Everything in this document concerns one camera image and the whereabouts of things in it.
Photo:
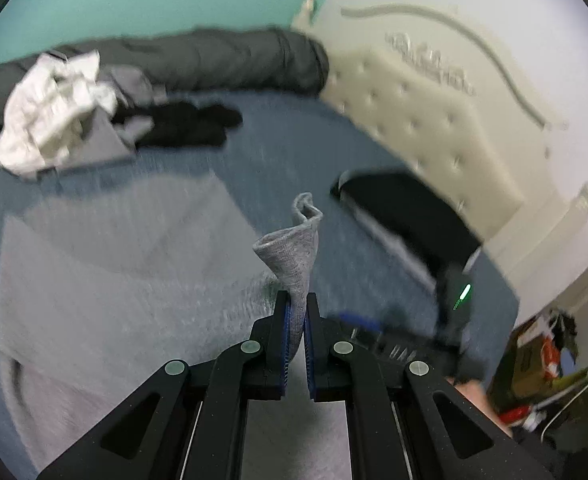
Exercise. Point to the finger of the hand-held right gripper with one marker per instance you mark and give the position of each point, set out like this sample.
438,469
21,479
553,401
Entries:
359,321

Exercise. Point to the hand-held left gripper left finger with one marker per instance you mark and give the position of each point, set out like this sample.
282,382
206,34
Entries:
286,340

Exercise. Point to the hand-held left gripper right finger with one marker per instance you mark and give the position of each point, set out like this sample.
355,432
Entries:
309,350

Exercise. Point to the grey sweater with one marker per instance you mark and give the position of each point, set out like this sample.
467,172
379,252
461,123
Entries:
124,285

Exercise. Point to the person's right hand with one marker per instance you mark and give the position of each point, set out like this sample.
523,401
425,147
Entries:
481,400

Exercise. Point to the cardboard box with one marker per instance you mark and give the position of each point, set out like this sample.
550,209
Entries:
524,365

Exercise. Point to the black folded garment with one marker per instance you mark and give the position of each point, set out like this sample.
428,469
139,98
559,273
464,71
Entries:
414,210

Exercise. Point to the red white packet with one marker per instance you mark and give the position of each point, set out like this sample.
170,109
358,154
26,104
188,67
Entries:
552,357

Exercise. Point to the blue patterned bed sheet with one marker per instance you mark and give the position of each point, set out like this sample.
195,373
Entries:
284,160

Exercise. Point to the cream tufted headboard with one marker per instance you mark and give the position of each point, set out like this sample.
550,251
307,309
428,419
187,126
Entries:
424,125

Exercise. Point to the black crumpled garment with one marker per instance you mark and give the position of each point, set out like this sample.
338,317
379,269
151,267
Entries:
189,125

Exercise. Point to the dark grey rolled duvet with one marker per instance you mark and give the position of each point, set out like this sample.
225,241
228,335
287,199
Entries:
224,60

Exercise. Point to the light grey crumpled garment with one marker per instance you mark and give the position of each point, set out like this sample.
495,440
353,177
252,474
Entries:
134,82

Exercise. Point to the white crumpled cloth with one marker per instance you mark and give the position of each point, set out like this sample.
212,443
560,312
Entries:
49,115

